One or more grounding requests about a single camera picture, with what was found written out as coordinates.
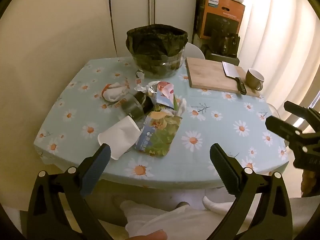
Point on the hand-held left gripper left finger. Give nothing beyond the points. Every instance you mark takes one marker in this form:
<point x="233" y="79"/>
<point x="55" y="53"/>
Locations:
<point x="96" y="171"/>

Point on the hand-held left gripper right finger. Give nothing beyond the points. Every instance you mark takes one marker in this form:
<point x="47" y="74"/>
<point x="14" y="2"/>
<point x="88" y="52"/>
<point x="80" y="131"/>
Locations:
<point x="223" y="170"/>

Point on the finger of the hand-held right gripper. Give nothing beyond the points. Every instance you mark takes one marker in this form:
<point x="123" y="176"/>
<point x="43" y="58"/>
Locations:
<point x="300" y="110"/>
<point x="280" y="127"/>

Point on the white paper cup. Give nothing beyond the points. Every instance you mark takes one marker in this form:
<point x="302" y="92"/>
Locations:
<point x="120" y="136"/>

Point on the clear wrapper with orange label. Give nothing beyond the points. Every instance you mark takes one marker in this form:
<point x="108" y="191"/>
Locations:
<point x="120" y="103"/>
<point x="138" y="81"/>

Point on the green printed snack packet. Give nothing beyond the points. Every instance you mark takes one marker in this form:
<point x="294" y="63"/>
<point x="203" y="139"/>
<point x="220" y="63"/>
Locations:
<point x="160" y="132"/>

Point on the white tissue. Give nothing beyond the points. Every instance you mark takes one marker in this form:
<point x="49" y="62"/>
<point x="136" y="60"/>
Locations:
<point x="115" y="92"/>

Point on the clear bin with black bag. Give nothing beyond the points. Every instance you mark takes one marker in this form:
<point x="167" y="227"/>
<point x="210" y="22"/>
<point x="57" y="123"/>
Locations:
<point x="155" y="45"/>

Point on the person's left hand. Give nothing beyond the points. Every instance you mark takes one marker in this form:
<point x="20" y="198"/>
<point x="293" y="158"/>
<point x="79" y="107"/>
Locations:
<point x="148" y="235"/>

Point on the beige mug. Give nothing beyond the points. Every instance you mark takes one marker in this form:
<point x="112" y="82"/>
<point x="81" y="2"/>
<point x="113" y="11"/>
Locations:
<point x="252" y="80"/>

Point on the floral light blue tablecloth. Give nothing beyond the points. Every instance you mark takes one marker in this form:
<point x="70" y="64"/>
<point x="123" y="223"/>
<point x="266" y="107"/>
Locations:
<point x="212" y="107"/>

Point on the person's white trousers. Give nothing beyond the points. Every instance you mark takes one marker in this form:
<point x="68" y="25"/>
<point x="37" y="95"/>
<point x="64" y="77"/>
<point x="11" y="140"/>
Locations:
<point x="175" y="220"/>

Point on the cream curtain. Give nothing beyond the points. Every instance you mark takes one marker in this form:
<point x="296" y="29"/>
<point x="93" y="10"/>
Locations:
<point x="275" y="42"/>

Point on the crumpled green and white wrapper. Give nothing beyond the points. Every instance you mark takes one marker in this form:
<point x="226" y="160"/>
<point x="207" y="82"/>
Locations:
<point x="180" y="107"/>

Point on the grey stool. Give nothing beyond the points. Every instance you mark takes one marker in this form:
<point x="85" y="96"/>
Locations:
<point x="222" y="58"/>

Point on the wooden cutting board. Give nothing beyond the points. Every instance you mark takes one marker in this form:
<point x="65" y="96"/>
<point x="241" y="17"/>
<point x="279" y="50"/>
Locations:
<point x="205" y="72"/>

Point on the crumpled silver foil wrapper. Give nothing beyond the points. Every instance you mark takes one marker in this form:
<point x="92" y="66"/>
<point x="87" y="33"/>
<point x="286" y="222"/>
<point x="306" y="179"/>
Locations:
<point x="147" y="88"/>

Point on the pink and blue torn packet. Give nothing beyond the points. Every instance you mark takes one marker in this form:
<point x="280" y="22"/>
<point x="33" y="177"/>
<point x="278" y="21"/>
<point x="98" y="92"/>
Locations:
<point x="165" y="91"/>

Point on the dark storage bag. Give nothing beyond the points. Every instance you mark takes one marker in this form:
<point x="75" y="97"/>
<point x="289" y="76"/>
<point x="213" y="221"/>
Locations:
<point x="225" y="42"/>

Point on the small crumpled paper scrap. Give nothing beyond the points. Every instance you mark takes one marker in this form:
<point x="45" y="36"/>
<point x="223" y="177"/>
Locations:
<point x="140" y="74"/>

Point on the white chair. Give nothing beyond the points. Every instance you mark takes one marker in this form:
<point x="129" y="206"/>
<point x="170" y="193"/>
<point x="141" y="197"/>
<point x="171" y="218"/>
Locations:
<point x="195" y="51"/>

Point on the orange and black cardboard box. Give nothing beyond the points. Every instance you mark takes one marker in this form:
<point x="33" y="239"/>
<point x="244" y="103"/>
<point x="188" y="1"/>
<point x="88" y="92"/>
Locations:
<point x="220" y="17"/>

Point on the metal rods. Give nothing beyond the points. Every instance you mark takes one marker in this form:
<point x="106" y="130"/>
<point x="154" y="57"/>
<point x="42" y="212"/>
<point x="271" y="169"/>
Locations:
<point x="151" y="2"/>

